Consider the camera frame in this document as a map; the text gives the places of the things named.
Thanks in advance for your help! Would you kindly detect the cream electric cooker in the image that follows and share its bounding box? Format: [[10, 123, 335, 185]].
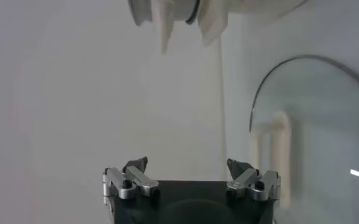
[[197, 0, 310, 47]]

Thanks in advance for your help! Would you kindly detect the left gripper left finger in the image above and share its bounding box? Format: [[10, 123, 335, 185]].
[[102, 156, 160, 200]]

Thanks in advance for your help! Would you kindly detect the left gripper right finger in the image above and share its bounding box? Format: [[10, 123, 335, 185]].
[[226, 158, 281, 202]]

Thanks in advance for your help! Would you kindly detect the glass pot lid white handle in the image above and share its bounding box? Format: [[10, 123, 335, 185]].
[[248, 54, 359, 224]]

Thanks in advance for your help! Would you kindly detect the stainless steel steamer basket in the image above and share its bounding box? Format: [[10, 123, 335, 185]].
[[127, 0, 202, 55]]

